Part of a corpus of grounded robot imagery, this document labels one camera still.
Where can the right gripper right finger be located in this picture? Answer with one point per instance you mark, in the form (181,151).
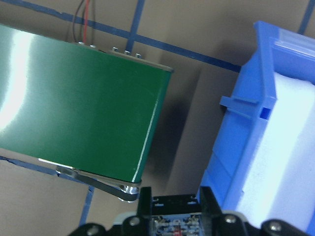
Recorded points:
(217,223)

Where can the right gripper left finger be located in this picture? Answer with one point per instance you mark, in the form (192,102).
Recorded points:
(135,225)

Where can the yellow push button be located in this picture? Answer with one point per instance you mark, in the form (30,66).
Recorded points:
(178,215)

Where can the white foam pad right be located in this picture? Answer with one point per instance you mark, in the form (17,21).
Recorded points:
(280,182)

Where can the green conveyor belt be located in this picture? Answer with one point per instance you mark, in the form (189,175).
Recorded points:
(91,114)

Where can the right blue plastic bin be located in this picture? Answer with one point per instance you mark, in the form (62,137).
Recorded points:
(248,109)

